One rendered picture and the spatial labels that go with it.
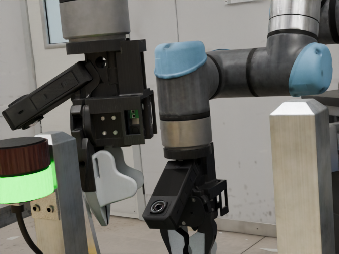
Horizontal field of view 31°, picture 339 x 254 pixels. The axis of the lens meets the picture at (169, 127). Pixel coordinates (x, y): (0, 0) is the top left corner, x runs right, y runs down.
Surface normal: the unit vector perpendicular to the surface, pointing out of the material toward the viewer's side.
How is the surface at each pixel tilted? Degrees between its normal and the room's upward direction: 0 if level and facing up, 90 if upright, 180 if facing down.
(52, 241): 90
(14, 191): 90
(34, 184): 90
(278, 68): 83
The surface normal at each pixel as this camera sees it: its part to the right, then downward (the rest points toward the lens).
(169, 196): -0.36, -0.74
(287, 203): -0.51, 0.17
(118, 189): -0.18, 0.21
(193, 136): 0.24, 0.12
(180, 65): 0.01, 0.10
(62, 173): 0.86, 0.00
